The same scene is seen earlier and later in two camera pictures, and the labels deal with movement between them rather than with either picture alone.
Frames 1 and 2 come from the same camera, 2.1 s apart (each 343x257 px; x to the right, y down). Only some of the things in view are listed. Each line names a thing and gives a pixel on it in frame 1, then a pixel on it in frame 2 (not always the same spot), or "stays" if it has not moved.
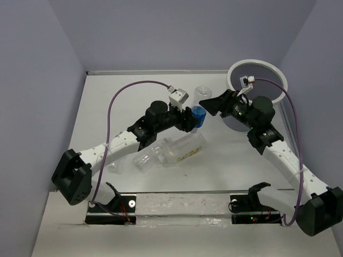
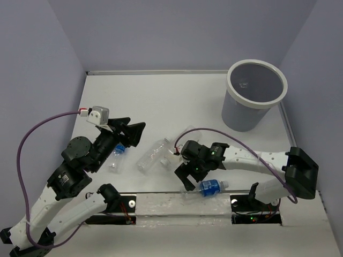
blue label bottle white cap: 201,93 -> 212,188
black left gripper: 181,115 -> 134,131
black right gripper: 223,103 -> 182,172
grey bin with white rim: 269,81 stays
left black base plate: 121,210 stays
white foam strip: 179,209 stays
